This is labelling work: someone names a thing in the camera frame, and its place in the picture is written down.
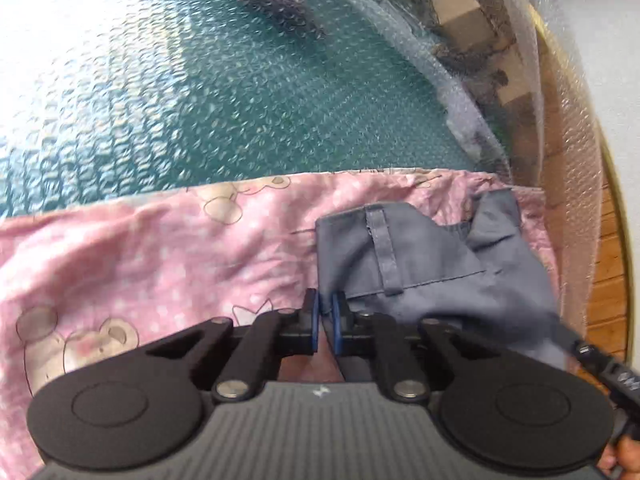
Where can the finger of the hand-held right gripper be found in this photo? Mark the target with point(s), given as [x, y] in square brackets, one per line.
[595, 360]

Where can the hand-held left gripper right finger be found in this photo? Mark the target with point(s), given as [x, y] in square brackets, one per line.
[337, 322]

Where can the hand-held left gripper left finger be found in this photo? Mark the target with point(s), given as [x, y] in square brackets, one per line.
[314, 320]

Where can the grey pants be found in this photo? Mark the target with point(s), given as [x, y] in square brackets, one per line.
[425, 260]

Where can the person's right hand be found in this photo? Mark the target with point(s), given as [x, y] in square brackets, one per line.
[627, 460]

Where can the pink bear-print blanket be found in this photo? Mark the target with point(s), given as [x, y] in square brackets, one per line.
[150, 260]

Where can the bubble wrap sheet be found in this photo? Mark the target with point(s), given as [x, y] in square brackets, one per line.
[565, 160]

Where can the teal mat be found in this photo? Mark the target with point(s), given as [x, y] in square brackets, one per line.
[150, 85]

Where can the cardboard box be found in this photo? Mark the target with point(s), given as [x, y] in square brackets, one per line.
[460, 15]

